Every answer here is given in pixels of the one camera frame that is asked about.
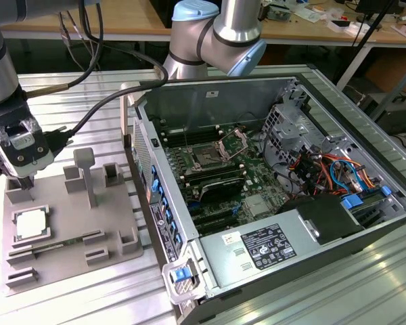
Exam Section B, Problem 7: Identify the black expansion slot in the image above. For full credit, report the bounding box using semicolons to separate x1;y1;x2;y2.
193;216;240;235
190;207;237;223

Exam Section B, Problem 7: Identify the small metal device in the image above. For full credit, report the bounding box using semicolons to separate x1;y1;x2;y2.
267;3;294;22

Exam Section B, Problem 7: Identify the silver square CPU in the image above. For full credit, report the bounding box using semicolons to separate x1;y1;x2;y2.
15;209;54;240

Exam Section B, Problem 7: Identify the grey power supply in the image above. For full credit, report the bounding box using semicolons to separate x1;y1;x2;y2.
198;207;325;299

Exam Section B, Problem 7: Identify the metal socket cover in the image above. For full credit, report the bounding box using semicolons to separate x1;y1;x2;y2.
216;129;250;160

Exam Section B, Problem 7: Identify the black computer under desk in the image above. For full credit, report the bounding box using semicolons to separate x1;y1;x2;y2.
371;101;406;136

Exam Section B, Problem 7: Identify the white open box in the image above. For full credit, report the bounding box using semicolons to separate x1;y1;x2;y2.
327;18;363;37

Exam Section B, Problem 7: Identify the black camera cable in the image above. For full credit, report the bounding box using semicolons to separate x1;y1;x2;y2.
43;67;170;153

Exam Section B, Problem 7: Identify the green motherboard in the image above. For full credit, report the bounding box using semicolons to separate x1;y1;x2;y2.
155;121;294;238

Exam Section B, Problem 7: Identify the black monitor stand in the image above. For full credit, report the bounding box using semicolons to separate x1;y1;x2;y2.
354;0;383;22

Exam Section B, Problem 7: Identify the black graphics card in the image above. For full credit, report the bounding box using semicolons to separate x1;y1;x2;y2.
196;175;246;207

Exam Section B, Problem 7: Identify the green RAM stick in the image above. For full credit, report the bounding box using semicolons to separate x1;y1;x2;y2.
30;235;99;253

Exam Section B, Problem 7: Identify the open PC case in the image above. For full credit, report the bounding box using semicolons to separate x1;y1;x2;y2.
120;72;406;325

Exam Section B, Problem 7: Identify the CPU socket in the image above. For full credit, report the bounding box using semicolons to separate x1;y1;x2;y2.
188;144;226;171

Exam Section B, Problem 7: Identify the metal drive cage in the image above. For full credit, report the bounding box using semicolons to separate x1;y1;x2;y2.
259;103;328;163

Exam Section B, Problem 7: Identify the blue case latch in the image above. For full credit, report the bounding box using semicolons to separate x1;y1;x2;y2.
171;266;191;282

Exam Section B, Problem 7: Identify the black wire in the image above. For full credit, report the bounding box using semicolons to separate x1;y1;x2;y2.
261;130;292;170

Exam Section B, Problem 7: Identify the silver chipset heatsink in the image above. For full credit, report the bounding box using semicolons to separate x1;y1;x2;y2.
244;195;271;218

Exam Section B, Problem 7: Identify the thick black gripper cable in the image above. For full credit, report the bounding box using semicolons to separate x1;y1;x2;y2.
20;0;106;100

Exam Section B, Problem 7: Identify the black plastic air shroud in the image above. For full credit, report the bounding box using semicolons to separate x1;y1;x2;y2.
276;194;365;247

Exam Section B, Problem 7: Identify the grey plastic parts rack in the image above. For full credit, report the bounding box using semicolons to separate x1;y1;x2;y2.
1;147;146;297

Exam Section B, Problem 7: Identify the blue data wire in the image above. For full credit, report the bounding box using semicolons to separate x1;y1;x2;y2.
328;158;363;196

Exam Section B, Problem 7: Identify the thin hanging cable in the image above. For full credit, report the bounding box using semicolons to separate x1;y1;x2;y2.
58;8;89;72

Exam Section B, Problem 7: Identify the wooden desk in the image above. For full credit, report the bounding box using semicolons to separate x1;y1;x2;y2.
0;0;177;43
258;0;406;89

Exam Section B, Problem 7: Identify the black RAM slot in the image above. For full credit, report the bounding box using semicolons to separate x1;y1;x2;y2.
164;132;223;148
181;161;243;177
161;125;221;140
184;167;245;186

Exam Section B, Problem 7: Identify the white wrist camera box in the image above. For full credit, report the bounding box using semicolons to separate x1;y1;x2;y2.
0;125;55;178

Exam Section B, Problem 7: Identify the orange power wire bundle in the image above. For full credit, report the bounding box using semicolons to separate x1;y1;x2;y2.
289;152;383;190

